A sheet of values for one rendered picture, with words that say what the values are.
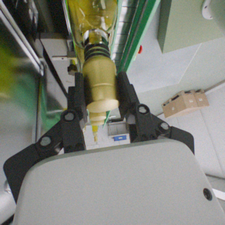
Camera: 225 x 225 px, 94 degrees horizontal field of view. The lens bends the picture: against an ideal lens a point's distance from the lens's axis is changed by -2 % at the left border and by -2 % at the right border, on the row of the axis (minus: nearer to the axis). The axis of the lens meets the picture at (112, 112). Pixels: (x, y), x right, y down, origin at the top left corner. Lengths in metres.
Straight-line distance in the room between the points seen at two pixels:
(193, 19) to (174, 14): 0.09
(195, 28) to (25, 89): 0.59
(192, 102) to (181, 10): 3.50
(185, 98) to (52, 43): 3.67
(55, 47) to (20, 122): 0.30
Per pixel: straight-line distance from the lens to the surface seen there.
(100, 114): 0.21
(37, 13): 0.51
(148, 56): 0.76
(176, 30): 0.57
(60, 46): 0.45
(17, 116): 0.22
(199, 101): 4.11
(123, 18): 0.41
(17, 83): 0.23
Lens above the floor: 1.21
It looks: 16 degrees down
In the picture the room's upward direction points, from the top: 171 degrees clockwise
